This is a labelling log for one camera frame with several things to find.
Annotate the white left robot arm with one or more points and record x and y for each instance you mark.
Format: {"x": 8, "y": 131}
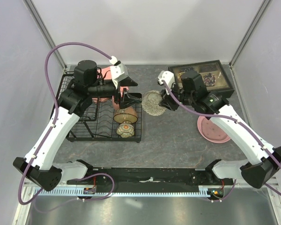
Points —
{"x": 88, "y": 83}

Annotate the pink ceramic mug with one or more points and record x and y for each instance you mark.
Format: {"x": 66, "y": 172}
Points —
{"x": 117, "y": 105}

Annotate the clear glass plate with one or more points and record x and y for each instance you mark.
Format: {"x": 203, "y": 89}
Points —
{"x": 212, "y": 131}

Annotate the brown floral bowl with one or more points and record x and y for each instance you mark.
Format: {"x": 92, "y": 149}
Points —
{"x": 126, "y": 115}

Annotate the blue patterned fabric roll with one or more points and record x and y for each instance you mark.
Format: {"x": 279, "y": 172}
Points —
{"x": 186, "y": 69}

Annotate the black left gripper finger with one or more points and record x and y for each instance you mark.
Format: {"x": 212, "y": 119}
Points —
{"x": 127, "y": 82}
{"x": 128, "y": 99}

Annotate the pink folded cloth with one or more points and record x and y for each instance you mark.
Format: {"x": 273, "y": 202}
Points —
{"x": 105, "y": 72}

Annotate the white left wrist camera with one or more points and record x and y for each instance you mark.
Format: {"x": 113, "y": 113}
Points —
{"x": 118, "y": 71}

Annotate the small white patterned bowl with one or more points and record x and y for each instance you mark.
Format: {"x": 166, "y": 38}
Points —
{"x": 125, "y": 130}

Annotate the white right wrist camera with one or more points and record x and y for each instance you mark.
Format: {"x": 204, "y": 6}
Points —
{"x": 166, "y": 78}

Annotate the black wire dish rack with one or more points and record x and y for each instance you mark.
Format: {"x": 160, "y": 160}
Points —
{"x": 97, "y": 124}

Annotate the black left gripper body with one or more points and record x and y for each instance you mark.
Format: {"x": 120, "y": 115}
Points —
{"x": 104, "y": 90}

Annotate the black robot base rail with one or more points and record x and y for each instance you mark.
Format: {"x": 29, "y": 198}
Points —
{"x": 159, "y": 180}

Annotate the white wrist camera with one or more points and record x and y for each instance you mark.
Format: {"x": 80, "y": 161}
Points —
{"x": 166, "y": 78}
{"x": 118, "y": 71}

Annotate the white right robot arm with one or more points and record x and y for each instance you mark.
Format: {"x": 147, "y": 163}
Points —
{"x": 263, "y": 160}

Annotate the black compartment display box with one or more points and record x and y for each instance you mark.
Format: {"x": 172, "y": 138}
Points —
{"x": 223, "y": 84}

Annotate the pink plate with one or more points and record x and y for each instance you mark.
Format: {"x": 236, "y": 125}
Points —
{"x": 199, "y": 121}

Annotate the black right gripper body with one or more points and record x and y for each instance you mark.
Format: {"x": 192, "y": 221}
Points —
{"x": 172, "y": 102}

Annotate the speckled ceramic plate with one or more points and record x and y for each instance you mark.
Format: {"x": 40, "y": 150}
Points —
{"x": 150, "y": 103}

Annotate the dark floral fabric rosette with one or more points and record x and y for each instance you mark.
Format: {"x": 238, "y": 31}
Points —
{"x": 209, "y": 80}

